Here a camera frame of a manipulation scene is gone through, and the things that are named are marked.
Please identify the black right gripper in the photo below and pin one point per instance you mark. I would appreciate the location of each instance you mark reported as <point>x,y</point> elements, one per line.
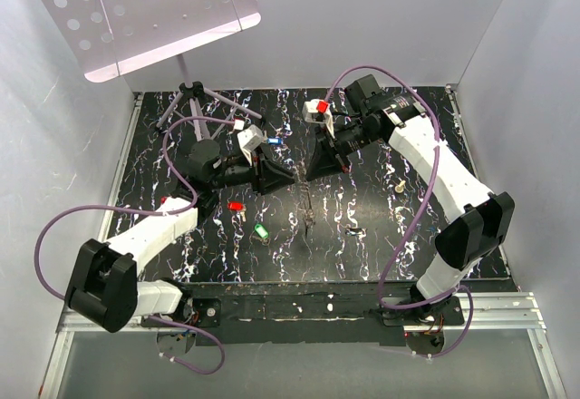
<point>325,161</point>

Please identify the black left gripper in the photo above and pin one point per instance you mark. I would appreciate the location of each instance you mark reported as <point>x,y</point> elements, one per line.
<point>266,174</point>

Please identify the key with red tag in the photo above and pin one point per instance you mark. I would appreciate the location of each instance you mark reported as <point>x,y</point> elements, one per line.
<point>239,208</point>

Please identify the key with green tag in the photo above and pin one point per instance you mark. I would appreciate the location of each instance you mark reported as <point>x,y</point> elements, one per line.
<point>261,233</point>

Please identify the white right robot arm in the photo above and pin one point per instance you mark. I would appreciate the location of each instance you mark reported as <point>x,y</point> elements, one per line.
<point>478,219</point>

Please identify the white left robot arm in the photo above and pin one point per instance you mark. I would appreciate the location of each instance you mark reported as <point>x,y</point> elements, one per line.
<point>105,286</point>

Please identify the key with blue tag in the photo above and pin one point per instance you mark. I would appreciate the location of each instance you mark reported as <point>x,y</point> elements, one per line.
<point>275,141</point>

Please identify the white perforated music stand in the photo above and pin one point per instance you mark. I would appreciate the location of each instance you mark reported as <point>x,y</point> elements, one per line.
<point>90,44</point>

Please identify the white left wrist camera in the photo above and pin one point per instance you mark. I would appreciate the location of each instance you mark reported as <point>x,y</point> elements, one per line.
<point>249,139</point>

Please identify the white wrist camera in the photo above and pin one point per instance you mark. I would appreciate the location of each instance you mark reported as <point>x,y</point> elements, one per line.
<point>249,139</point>
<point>318,111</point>

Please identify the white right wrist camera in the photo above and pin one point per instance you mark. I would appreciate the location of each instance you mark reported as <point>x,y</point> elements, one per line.
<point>318,111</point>

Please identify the aluminium front rail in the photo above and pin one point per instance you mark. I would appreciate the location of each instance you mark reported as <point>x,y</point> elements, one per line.
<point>506,354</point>

